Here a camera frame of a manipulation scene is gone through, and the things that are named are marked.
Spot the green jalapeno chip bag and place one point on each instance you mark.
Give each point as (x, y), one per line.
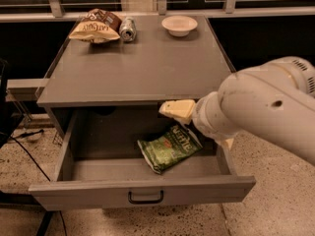
(174, 146)

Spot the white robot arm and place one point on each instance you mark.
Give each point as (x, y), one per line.
(274, 101)

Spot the grey cabinet with counter top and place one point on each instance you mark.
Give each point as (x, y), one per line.
(155, 67)

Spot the grey open top drawer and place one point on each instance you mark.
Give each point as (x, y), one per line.
(100, 163)

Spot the brown chip bag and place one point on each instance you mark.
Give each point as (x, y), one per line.
(97, 26)

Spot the white bowl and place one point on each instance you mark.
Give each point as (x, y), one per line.
(179, 25)

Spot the silver soda can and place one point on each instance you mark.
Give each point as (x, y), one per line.
(127, 29)

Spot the grey metal window railing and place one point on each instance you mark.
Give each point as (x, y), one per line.
(71, 10)

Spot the black object at left edge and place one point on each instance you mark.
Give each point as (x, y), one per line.
(10, 116)

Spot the black drawer handle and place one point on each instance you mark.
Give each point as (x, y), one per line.
(145, 199)

